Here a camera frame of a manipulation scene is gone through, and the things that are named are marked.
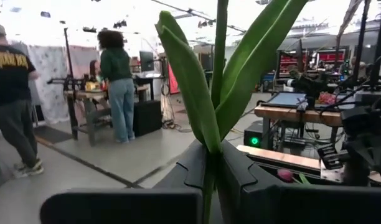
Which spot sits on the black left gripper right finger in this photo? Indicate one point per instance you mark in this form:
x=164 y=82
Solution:
x=302 y=205

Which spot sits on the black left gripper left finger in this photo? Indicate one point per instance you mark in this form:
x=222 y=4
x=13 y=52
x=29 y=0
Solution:
x=131 y=205

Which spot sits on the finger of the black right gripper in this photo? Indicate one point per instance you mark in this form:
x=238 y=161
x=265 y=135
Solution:
x=332 y=155

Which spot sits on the dark pink artificial tulip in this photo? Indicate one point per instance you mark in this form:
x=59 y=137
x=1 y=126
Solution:
x=285 y=175

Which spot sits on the green flower stem with leaves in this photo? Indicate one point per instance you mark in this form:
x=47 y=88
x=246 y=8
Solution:
x=190 y=93

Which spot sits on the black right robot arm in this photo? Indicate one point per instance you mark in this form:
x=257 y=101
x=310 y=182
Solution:
x=355 y=174

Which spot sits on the black background robot arm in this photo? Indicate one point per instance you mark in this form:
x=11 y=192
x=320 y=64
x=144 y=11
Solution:
x=307 y=85
x=67 y=82

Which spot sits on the wooden table with metal legs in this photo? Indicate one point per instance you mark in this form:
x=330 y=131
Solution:
x=290 y=114

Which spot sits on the flat blue screen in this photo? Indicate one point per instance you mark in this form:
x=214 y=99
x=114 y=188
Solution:
x=285 y=99

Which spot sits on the red storage shelving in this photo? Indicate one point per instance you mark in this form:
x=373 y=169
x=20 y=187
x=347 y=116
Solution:
x=312 y=59

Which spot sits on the black computer with green light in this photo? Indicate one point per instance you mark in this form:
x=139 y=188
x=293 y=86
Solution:
x=254 y=137

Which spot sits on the black floor box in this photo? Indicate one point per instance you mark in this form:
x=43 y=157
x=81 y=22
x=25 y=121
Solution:
x=147 y=118

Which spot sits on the wooden workbench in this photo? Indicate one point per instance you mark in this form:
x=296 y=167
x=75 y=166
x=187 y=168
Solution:
x=84 y=95

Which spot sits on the red banner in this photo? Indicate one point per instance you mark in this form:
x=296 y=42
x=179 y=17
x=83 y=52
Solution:
x=173 y=82

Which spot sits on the person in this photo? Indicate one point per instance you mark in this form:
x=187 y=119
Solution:
x=10 y=77
x=94 y=70
x=115 y=65

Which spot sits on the dark computer monitor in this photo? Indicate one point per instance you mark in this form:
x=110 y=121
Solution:
x=146 y=60

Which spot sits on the white patterned curtain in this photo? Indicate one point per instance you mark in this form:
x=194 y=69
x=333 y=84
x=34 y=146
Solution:
x=50 y=77

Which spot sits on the black aluminium table frame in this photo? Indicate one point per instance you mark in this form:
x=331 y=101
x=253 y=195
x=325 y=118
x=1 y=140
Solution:
x=287 y=168

